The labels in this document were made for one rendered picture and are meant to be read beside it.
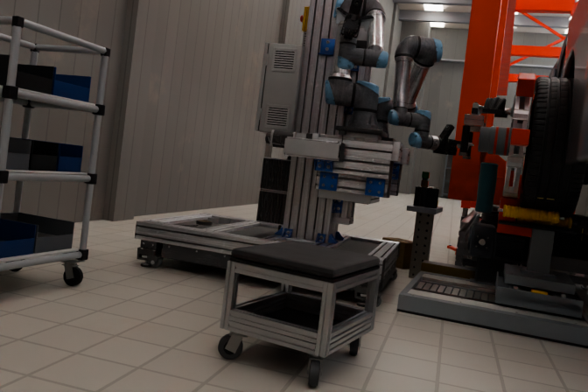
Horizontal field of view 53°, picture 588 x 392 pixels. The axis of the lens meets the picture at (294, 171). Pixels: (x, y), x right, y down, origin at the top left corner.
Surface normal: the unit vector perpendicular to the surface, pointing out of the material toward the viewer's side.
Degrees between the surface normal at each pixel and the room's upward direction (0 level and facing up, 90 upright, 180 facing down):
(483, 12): 90
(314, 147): 90
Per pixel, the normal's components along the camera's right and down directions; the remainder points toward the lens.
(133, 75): 0.96, 0.12
